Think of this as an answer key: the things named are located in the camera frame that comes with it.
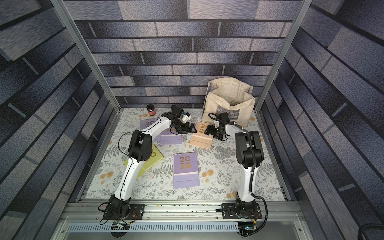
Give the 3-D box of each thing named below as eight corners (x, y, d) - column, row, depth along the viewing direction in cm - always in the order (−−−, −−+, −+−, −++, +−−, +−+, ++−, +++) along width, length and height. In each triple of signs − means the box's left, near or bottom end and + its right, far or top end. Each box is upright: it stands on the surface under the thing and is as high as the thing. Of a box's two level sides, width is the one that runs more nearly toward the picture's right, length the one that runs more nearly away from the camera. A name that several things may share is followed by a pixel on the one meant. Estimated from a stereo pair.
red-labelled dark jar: (147, 115, 117) (145, 109, 111) (149, 110, 121) (147, 104, 116) (155, 115, 117) (153, 109, 111) (156, 110, 121) (154, 104, 116)
